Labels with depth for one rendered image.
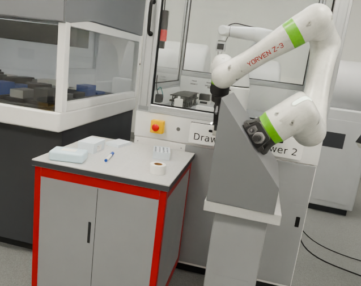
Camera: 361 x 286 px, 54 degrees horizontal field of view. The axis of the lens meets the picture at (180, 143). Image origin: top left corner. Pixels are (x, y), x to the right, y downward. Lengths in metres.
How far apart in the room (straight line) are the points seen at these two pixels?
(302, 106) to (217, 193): 0.43
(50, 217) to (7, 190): 0.68
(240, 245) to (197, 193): 0.70
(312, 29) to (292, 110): 0.37
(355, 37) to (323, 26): 3.67
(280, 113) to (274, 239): 0.99
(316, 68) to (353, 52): 3.61
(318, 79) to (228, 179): 0.57
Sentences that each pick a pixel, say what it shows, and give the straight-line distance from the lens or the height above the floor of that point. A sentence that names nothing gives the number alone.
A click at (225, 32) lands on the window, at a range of 1.96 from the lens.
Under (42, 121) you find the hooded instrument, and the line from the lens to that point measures 2.03.
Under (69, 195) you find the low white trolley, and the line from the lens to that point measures 1.64.
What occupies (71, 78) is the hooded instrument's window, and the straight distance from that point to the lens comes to 2.07.
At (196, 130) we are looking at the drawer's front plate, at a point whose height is 0.89.
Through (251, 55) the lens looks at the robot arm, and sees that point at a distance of 1.55.
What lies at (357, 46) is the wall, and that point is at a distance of 5.21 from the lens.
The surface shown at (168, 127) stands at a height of 0.87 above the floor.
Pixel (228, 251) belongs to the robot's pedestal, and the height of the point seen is 0.56.
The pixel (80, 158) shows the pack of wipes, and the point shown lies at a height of 0.79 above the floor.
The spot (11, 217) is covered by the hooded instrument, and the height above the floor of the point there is 0.22.
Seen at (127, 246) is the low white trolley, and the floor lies 0.45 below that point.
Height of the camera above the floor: 1.25
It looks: 13 degrees down
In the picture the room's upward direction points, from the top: 7 degrees clockwise
